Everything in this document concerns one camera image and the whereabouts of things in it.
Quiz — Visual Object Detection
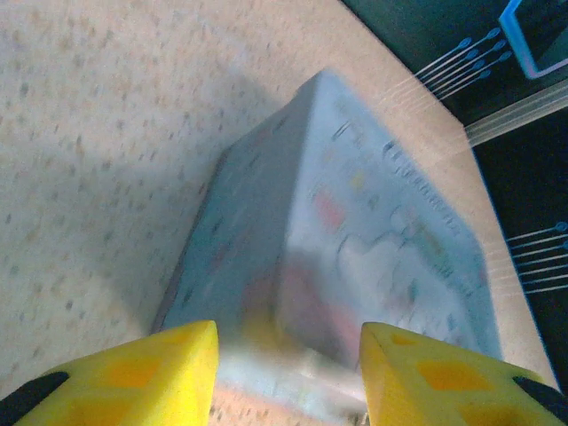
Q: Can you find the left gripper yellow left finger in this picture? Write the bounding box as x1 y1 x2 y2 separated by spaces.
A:
0 319 221 426

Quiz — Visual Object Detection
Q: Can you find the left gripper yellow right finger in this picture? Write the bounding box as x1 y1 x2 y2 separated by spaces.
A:
358 320 568 426

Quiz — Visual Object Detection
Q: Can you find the aluminium frame post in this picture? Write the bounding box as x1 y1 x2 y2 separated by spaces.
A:
463 81 568 148

